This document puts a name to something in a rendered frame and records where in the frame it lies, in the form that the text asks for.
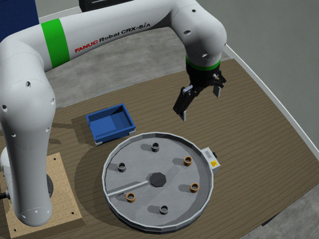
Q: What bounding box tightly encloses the blue square tray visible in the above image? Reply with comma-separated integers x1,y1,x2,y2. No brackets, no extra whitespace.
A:
86,103,136,146

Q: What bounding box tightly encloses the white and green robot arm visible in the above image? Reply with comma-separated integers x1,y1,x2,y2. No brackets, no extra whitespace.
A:
0,0,227,227

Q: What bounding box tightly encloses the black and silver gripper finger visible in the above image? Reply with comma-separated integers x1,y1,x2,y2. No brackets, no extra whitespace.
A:
173,85,204,121
211,70,226,97

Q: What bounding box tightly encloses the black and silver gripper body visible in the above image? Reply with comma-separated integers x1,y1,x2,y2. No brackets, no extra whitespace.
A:
189,76,215,92

